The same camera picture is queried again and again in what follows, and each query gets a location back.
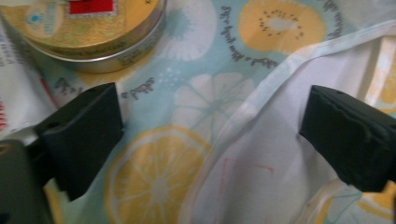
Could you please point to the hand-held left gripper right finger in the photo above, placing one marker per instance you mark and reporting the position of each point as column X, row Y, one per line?
column 355, row 140

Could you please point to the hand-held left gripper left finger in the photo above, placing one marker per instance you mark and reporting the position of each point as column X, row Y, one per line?
column 81, row 140

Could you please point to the white tube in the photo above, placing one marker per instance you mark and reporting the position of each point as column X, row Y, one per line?
column 18, row 84

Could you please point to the orange snack packet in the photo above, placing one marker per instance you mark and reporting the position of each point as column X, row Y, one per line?
column 93, row 37

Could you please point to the fruit print fabric bag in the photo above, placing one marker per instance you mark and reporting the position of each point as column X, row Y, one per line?
column 186, row 102

